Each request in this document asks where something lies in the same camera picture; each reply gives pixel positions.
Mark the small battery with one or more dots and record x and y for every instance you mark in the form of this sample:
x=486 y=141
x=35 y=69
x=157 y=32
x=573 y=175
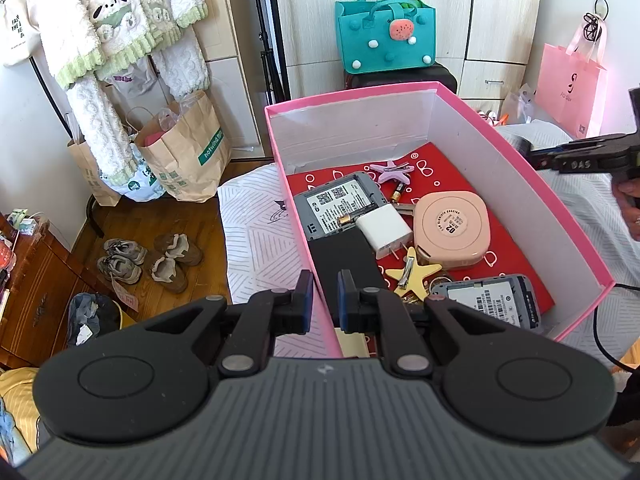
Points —
x=397 y=194

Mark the black power bank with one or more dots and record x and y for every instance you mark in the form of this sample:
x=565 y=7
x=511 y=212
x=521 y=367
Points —
x=346 y=250

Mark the teal felt handbag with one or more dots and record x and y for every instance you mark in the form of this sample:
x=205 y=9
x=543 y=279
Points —
x=383 y=35

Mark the pink round compact case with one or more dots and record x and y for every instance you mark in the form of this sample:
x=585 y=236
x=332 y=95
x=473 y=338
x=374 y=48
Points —
x=451 y=229

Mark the black suitcase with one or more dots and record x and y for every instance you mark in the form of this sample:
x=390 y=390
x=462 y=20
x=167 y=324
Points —
x=435 y=72

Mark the brown wooden dresser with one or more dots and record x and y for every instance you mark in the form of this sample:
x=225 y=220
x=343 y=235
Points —
x=44 y=279

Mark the white charger plug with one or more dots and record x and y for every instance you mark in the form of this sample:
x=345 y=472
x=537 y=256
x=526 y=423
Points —
x=385 y=230

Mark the grey wifi router device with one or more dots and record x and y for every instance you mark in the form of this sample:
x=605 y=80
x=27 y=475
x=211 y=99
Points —
x=326 y=209

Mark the purple starfish hair clip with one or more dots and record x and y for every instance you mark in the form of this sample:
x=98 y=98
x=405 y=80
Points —
x=392 y=172

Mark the brown fluffy slippers pair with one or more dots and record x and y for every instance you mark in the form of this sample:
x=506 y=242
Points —
x=172 y=253

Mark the black tripod stand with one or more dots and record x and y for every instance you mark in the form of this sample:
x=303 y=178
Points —
x=272 y=52

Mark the white tote bag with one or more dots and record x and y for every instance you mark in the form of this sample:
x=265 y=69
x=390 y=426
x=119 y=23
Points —
x=20 y=35

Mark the red patterned box liner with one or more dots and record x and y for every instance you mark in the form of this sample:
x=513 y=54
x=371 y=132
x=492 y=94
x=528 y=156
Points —
x=433 y=172

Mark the pink paper gift bag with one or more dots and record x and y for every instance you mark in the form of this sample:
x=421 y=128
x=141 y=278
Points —
x=572 y=81

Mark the brown paper shopping bag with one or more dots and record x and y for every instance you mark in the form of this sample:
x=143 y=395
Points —
x=186 y=148

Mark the grey sneakers pair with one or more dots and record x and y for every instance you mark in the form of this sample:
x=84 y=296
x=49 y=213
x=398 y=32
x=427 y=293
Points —
x=122 y=261

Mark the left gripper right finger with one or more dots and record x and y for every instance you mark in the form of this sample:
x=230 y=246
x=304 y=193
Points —
x=377 y=311

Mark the pink cardboard storage box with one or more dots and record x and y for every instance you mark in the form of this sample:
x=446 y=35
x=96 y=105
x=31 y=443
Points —
x=351 y=127

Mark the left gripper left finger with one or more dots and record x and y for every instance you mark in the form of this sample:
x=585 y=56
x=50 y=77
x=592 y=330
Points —
x=251 y=329

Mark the metal key bunch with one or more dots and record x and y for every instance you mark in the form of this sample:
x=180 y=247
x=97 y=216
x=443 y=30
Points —
x=408 y=208

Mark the yellow starfish hair clip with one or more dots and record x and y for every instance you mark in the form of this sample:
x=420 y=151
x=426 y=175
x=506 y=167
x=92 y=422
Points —
x=412 y=276

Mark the white wardrobe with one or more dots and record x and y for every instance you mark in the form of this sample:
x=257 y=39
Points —
x=485 y=44

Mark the person right hand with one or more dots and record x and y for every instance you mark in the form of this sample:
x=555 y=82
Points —
x=625 y=194

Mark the white fluffy bathrobe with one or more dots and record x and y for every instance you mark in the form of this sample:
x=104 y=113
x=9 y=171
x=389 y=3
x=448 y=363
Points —
x=88 y=41

